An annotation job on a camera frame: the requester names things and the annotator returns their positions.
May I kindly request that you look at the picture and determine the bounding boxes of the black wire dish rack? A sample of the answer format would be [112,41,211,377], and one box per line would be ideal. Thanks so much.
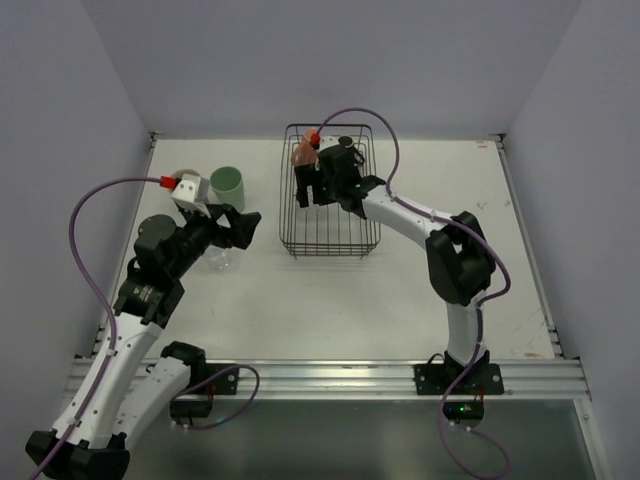
[279,123,381,258]

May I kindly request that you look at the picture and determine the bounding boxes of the pink mug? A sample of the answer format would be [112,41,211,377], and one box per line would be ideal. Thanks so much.
[290,128,317,167]

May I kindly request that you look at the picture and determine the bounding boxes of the black mug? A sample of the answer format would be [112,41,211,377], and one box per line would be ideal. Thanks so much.
[338,136,365,166]

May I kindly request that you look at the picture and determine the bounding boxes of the cream floral mug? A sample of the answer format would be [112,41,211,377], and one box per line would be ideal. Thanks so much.
[170,169,202,189]

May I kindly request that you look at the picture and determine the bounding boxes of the green plastic cup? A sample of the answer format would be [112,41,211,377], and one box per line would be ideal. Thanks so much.
[210,166,245,212]

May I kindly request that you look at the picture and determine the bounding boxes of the small clear glass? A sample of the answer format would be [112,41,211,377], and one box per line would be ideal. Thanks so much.
[203,246,230,271]

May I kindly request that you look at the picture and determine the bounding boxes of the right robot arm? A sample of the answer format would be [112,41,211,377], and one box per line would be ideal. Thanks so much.
[290,142,496,377]

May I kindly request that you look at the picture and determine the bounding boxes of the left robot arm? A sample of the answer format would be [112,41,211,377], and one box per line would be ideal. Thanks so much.
[26,204,262,479]

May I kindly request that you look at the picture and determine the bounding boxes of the left black controller box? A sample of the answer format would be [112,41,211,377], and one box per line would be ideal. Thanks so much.
[169,399,213,423]

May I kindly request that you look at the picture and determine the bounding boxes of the black controller box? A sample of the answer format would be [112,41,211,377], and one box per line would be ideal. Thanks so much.
[169,399,213,423]
[442,400,485,424]

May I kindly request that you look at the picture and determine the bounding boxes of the right black controller box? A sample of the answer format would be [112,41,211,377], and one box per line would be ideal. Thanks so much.
[442,400,485,424]

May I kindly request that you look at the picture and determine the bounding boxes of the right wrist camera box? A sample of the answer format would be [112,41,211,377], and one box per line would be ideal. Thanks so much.
[308,133,339,155]

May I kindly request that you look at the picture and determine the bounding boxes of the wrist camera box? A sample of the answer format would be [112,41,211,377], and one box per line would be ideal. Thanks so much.
[171,177,210,218]
[308,133,339,155]

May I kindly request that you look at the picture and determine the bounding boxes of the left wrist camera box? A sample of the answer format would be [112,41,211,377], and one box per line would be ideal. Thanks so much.
[171,177,210,218]

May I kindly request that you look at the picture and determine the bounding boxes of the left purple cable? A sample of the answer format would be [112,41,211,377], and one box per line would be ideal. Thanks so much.
[29,174,174,480]

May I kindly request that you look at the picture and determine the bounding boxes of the purple cable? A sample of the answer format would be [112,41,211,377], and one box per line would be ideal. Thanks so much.
[312,108,512,401]
[29,174,174,480]

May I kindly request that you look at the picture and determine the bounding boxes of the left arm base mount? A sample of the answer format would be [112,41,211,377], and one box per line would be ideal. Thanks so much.
[195,363,239,397]

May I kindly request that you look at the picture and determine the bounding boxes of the aluminium rail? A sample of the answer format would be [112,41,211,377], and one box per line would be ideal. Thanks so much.
[59,355,591,401]

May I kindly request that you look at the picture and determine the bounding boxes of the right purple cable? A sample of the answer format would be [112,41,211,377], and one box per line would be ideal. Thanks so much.
[312,108,512,401]

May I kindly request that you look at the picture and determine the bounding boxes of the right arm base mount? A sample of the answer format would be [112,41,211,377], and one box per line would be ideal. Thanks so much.
[412,351,505,396]

